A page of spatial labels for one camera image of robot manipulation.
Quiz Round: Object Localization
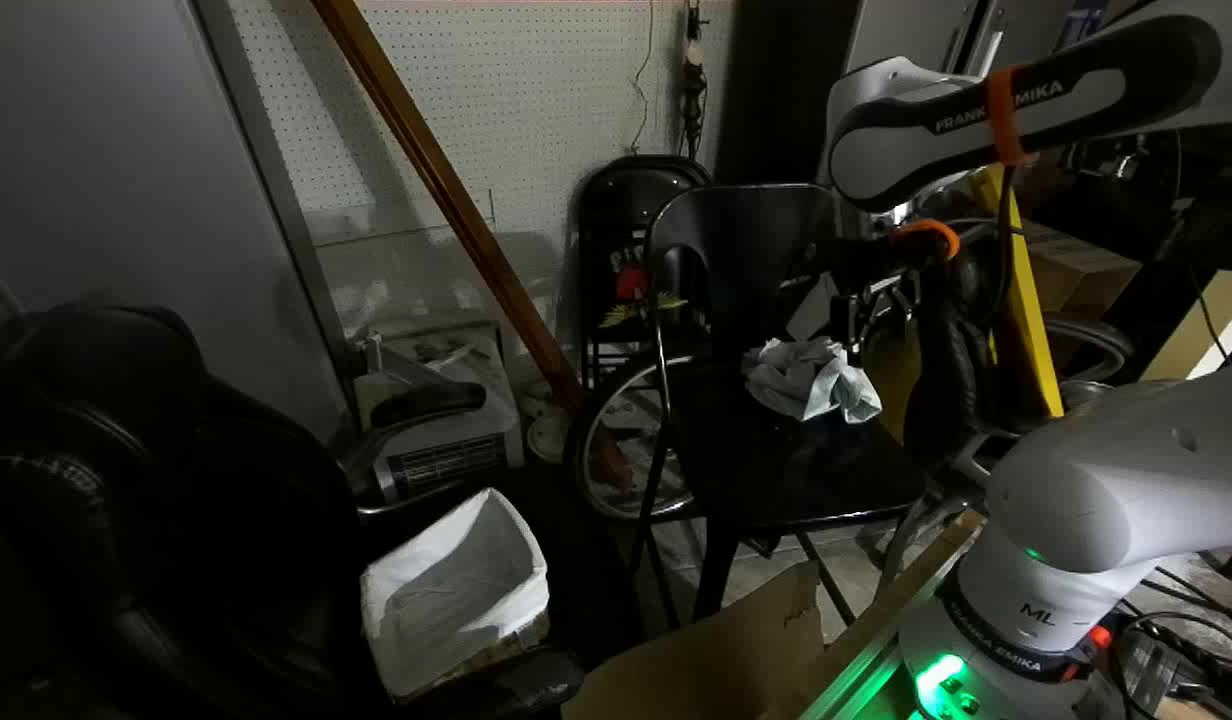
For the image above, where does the long brown wooden plank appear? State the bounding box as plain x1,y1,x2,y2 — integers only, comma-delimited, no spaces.
314,0,587,414

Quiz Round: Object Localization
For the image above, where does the bicycle wheel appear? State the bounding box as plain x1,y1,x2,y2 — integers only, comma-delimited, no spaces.
568,357,694,524

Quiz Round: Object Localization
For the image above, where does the white bin with liner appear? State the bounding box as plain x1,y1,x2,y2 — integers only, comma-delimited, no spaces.
361,489,552,698

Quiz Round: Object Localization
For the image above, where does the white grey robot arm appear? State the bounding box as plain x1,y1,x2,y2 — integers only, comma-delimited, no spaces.
825,0,1232,720

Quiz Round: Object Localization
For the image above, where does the yellow bar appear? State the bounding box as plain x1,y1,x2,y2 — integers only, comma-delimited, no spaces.
986,164,1064,419

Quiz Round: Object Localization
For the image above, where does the black folding chair behind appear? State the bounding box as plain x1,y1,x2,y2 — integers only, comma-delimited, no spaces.
575,155,707,385

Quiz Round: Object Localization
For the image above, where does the black office chair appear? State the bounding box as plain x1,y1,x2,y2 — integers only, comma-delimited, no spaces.
0,305,386,720

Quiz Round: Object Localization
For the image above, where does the cardboard box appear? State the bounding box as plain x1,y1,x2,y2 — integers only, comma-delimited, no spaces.
559,559,833,720

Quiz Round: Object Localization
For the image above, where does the crumpled white cloth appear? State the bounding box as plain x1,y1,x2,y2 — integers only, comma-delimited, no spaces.
740,334,883,425

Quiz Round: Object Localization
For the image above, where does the black chair with seat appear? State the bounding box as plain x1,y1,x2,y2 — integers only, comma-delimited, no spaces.
646,185,920,615

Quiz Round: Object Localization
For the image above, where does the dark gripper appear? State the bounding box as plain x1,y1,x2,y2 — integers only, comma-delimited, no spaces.
827,220,966,352

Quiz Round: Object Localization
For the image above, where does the hanging black cable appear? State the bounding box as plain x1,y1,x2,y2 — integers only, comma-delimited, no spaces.
673,0,714,164

